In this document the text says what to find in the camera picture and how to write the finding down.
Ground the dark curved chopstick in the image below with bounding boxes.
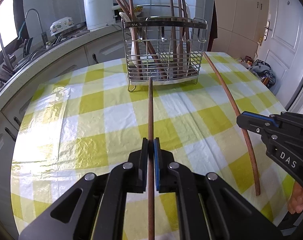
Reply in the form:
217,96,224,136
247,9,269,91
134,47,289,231
203,51,261,196
148,77,155,240

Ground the brown wooden chopstick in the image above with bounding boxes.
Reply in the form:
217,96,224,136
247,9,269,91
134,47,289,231
126,0,144,81
167,0,178,78

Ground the tall chrome kitchen faucet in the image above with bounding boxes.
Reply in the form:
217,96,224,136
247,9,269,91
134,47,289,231
0,34,17,72

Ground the person's right hand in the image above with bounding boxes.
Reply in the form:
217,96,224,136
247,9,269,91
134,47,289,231
288,182,303,215

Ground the white interior door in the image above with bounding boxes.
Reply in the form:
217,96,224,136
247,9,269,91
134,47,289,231
258,0,303,109

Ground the steel utensil drainer basket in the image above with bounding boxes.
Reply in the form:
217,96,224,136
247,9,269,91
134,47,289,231
122,16,208,92

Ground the yellow patterned bowl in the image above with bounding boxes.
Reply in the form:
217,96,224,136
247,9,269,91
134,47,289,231
134,5,143,16

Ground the white cartoon bowl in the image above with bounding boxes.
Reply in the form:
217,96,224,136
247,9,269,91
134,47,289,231
50,17,75,36

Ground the thin chrome water faucet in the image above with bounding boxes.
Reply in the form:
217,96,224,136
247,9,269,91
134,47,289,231
25,8,48,45

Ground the white electric kettle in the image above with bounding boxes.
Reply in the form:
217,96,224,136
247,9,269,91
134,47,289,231
83,0,120,30

